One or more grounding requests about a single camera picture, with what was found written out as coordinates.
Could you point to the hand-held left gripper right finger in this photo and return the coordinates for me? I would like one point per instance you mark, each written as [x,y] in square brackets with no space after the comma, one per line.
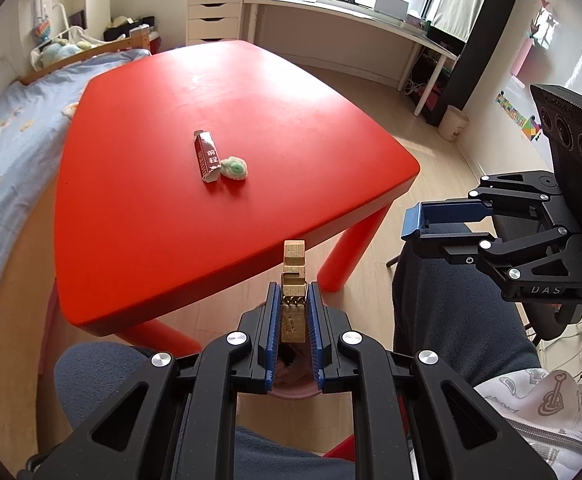
[314,340]

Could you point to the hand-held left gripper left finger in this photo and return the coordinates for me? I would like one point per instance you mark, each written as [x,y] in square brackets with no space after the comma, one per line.
[272,340]

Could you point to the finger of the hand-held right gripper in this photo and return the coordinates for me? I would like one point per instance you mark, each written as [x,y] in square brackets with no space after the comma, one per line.
[446,215]
[441,246]

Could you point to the green white ball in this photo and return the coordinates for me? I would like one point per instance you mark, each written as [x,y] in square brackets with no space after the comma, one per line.
[234,168]

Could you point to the red box with white characters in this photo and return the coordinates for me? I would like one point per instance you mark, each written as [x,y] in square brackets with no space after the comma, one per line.
[207,157]

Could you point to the person's right leg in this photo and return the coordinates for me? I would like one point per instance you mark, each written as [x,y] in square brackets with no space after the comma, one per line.
[446,310]

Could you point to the white waste bin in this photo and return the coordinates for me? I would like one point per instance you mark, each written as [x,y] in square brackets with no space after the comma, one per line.
[453,124]

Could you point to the colourful tangram sticker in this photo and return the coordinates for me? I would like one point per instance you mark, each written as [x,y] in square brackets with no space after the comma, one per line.
[532,127]

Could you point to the black cabinet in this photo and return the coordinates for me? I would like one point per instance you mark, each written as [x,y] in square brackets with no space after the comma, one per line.
[486,50]

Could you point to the red table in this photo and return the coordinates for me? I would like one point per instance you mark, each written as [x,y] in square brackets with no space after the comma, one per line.
[271,110]

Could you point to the white desk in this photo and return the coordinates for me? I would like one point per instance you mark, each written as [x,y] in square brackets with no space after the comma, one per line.
[346,25]

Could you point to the white flat box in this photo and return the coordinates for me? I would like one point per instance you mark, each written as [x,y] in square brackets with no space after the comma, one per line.
[392,3]

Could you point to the white drawer unit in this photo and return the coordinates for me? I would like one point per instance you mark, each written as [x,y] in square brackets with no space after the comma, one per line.
[214,17]

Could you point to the bed with blue printed sheet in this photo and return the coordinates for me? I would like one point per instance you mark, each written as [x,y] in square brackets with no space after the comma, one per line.
[6,160]

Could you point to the green blue plush pile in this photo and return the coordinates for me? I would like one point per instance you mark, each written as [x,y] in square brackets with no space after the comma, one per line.
[63,52]

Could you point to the rainbow hanging toy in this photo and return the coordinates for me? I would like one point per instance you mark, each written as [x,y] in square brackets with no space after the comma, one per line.
[42,30]

